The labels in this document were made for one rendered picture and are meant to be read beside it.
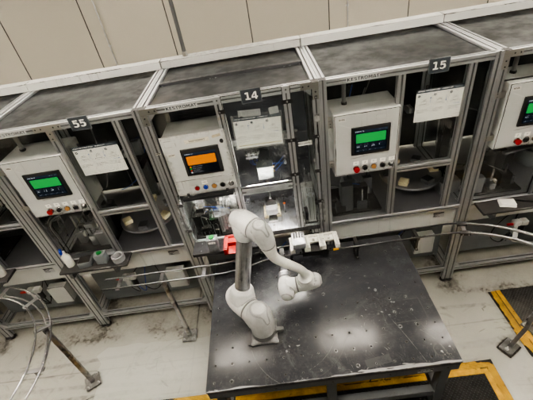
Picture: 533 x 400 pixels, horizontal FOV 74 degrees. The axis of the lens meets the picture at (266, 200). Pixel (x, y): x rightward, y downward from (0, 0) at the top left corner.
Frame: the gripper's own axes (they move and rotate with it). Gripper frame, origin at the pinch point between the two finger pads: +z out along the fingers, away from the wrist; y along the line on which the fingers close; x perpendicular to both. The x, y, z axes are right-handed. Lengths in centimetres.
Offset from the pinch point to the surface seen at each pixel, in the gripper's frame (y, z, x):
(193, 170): 70, 17, 49
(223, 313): -20, -32, 47
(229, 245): 4.4, 10.0, 38.7
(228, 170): 65, 19, 28
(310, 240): -1.1, 9.5, -22.7
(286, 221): 3.3, 29.2, -6.8
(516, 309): -86, -17, -184
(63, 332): -88, 19, 221
